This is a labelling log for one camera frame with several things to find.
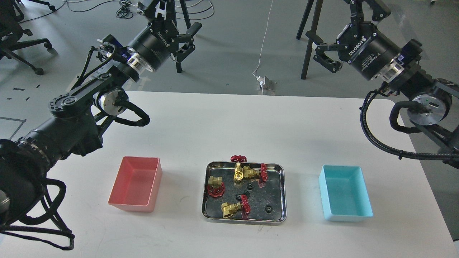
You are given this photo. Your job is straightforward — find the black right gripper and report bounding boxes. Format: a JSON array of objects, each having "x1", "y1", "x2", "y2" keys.
[{"x1": 305, "y1": 0, "x2": 401, "y2": 81}]

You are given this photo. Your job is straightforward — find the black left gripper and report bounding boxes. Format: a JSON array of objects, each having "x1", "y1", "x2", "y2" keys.
[{"x1": 127, "y1": 0, "x2": 202, "y2": 71}]

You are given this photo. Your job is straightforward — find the brass valve red handle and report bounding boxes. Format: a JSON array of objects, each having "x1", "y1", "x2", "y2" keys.
[{"x1": 206, "y1": 175, "x2": 225, "y2": 198}]

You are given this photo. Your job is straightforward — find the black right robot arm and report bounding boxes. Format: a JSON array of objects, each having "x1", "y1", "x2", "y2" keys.
[{"x1": 297, "y1": 0, "x2": 459, "y2": 168}]

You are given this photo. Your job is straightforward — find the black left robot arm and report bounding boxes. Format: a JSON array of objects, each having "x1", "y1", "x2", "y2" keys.
[{"x1": 1, "y1": 0, "x2": 202, "y2": 251}]

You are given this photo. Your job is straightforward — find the pink plastic box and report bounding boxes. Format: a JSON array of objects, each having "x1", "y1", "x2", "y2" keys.
[{"x1": 108, "y1": 156, "x2": 162, "y2": 212}]

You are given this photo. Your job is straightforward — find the blue plastic box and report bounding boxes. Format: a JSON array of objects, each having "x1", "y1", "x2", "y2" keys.
[{"x1": 318, "y1": 165, "x2": 373, "y2": 222}]

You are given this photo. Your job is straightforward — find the brass valve top pair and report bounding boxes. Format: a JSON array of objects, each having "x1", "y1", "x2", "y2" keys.
[{"x1": 231, "y1": 155, "x2": 268, "y2": 188}]

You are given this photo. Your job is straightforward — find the brass valve bottom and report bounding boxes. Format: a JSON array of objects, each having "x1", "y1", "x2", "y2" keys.
[{"x1": 221, "y1": 201, "x2": 251, "y2": 219}]

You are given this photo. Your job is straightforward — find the black tripod left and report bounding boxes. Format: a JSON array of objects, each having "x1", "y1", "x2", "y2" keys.
[{"x1": 172, "y1": 0, "x2": 192, "y2": 73}]

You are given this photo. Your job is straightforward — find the black tripod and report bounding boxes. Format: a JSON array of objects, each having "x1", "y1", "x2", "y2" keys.
[
  {"x1": 172, "y1": 0, "x2": 192, "y2": 73},
  {"x1": 296, "y1": 0, "x2": 325, "y2": 80}
]

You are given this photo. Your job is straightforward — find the black tripod right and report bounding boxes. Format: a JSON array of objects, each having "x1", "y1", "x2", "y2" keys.
[{"x1": 296, "y1": 0, "x2": 325, "y2": 80}]

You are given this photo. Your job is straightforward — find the white power adapter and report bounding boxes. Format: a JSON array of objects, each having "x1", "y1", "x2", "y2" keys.
[{"x1": 256, "y1": 76, "x2": 274, "y2": 95}]

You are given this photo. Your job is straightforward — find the black office chair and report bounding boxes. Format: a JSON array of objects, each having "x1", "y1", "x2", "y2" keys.
[{"x1": 0, "y1": 0, "x2": 52, "y2": 75}]

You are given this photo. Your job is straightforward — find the metal tray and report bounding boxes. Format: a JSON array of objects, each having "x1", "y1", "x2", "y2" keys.
[{"x1": 202, "y1": 162, "x2": 287, "y2": 224}]

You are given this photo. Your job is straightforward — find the black floor cables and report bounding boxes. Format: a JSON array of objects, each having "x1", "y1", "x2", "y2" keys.
[{"x1": 27, "y1": 0, "x2": 215, "y2": 20}]

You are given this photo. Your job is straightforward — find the white cable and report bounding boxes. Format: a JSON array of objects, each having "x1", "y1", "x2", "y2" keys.
[{"x1": 252, "y1": 0, "x2": 272, "y2": 96}]

